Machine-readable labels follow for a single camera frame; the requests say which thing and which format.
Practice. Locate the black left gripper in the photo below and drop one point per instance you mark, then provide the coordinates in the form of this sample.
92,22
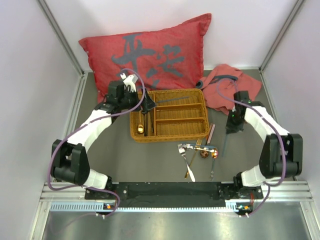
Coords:
148,103

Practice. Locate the copper spoon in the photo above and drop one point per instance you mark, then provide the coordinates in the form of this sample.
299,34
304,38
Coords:
204,153

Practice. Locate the red cushion with characters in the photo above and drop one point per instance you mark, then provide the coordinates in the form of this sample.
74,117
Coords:
167,59

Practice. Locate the aluminium front rail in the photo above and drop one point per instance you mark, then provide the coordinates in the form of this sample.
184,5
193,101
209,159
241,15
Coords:
78,199

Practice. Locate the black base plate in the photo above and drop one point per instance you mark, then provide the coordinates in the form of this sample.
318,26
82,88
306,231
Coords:
160,191

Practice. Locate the pink handled spoon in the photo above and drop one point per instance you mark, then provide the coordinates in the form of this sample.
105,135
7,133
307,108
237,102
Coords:
211,131

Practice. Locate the pink crumpled cloth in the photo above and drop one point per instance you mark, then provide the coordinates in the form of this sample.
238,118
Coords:
222,83

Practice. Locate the blue chopstick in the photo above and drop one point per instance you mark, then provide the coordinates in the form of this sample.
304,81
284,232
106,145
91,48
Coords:
224,145
172,99

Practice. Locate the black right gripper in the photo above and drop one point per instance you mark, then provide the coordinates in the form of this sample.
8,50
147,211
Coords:
231,128

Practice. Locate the gold fork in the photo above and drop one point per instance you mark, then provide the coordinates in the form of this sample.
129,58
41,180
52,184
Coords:
198,143

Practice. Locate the gold spoon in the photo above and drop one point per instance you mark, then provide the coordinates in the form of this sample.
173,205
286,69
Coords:
140,125

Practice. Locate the black oval spoon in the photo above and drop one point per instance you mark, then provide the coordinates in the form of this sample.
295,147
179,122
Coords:
149,124

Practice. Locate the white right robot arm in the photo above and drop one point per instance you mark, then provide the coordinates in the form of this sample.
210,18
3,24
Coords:
282,152

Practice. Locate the wicker cutlery tray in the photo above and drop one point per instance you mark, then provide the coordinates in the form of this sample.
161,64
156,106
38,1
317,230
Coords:
180,120

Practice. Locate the black round spoon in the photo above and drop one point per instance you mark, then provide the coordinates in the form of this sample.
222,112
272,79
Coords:
151,115

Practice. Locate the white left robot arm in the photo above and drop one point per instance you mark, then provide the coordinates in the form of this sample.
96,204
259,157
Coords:
69,159

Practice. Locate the silver fork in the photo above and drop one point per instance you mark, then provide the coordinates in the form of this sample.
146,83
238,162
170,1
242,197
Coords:
182,152

